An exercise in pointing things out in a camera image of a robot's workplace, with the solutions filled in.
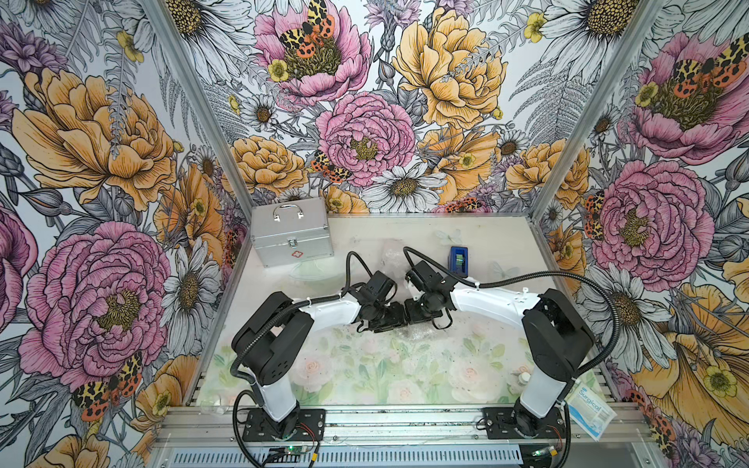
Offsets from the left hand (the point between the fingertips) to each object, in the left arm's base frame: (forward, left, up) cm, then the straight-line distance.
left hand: (400, 331), depth 88 cm
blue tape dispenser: (+23, -20, +5) cm, 31 cm away
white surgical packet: (-22, -47, -2) cm, 52 cm away
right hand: (+1, -3, +2) cm, 4 cm away
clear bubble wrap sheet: (+23, +1, +4) cm, 23 cm away
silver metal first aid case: (+29, +35, +13) cm, 47 cm away
